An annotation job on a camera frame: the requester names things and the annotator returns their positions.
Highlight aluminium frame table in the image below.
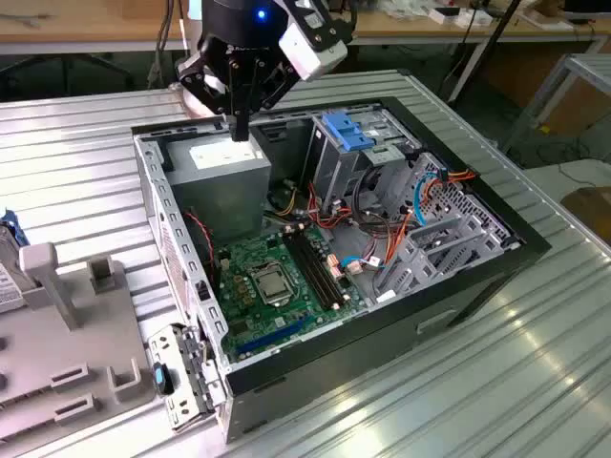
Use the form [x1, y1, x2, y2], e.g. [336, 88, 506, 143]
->
[500, 52, 611, 158]

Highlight black monitor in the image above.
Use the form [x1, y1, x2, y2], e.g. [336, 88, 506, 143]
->
[562, 0, 611, 26]

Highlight orange power wire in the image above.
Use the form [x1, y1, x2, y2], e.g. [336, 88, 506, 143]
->
[381, 167, 479, 271]

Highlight grey slot bracket retainer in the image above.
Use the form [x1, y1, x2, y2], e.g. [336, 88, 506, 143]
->
[146, 322, 229, 433]

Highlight silver CPU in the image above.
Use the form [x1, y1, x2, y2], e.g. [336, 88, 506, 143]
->
[256, 272, 289, 301]

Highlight grey metal disk bay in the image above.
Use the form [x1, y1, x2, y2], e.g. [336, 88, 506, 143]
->
[372, 151, 522, 306]

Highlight brown cardboard box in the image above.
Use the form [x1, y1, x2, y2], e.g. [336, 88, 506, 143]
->
[560, 185, 611, 239]

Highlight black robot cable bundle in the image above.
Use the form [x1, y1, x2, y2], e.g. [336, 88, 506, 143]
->
[145, 0, 176, 92]

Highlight small white box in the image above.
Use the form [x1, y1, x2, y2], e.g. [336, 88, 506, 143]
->
[428, 5, 462, 24]

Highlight black case fan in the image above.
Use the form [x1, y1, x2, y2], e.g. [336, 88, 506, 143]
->
[182, 205, 224, 287]

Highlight grey parts rack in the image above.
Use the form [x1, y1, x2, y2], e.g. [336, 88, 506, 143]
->
[0, 241, 161, 443]

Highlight red yellow wire bundle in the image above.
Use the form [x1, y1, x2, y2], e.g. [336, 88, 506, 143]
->
[264, 177, 357, 236]

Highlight black open PC case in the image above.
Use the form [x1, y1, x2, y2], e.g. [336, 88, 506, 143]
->
[131, 94, 553, 445]

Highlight blue plastic drive latch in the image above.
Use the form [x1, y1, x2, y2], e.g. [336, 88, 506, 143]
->
[322, 110, 379, 152]

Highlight blue data wire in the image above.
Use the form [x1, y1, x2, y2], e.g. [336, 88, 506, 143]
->
[343, 172, 445, 273]

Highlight white plug thin wires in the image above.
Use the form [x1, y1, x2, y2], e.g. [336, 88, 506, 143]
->
[350, 234, 390, 277]

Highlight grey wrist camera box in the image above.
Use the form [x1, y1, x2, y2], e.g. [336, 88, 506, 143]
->
[278, 21, 348, 82]

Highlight grey power supply unit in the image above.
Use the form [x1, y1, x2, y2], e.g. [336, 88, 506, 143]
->
[164, 131, 273, 243]

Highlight grey metal drive cage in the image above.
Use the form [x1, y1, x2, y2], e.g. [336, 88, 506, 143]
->
[305, 105, 427, 219]

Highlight blue expansion slot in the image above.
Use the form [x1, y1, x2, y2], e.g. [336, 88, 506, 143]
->
[235, 314, 311, 358]

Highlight black office chair base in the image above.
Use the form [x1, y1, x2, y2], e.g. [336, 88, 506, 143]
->
[0, 51, 135, 94]

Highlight black RAM slot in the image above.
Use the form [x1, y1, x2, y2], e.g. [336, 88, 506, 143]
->
[292, 227, 343, 308]
[298, 226, 348, 306]
[286, 228, 337, 310]
[281, 229, 331, 312]

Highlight thick black cable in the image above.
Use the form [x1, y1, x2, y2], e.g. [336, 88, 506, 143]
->
[349, 165, 411, 239]

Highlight wooden desk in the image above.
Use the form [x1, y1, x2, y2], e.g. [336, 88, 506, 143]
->
[0, 0, 192, 56]
[346, 0, 611, 54]

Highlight black blue retainer latch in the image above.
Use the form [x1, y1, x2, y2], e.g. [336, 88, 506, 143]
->
[151, 361, 174, 396]

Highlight hard disk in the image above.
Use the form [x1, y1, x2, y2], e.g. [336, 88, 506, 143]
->
[0, 207, 26, 315]

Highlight green motherboard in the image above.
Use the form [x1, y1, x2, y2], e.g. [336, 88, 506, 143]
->
[217, 222, 369, 364]

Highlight metal CPU socket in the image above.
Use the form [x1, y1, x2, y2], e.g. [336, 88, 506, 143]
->
[245, 260, 301, 309]

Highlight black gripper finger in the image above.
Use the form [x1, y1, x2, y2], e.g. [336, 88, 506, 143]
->
[240, 60, 300, 143]
[175, 52, 242, 143]

